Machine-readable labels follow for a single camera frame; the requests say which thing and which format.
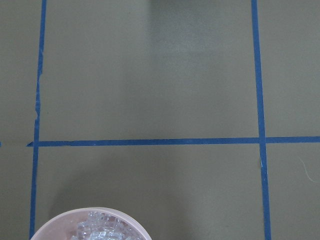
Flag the pink bowl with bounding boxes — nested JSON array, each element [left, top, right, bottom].
[[31, 207, 151, 240]]

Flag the pile of clear ice cubes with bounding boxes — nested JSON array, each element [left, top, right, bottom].
[[69, 211, 146, 240]]

